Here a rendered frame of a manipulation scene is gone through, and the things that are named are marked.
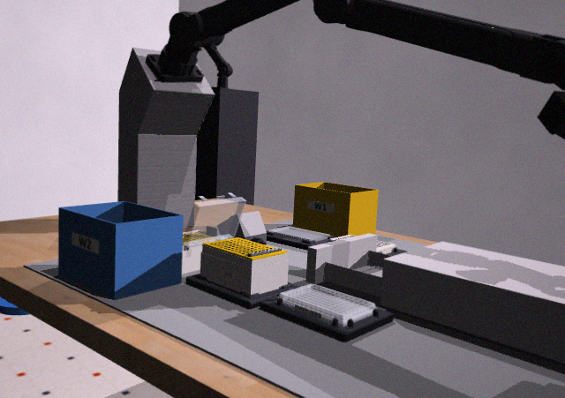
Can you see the yellow open-top bin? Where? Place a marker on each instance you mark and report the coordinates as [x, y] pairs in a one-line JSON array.
[[335, 209]]

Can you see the blue open-top bin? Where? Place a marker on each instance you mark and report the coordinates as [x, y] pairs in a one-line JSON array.
[[119, 259]]

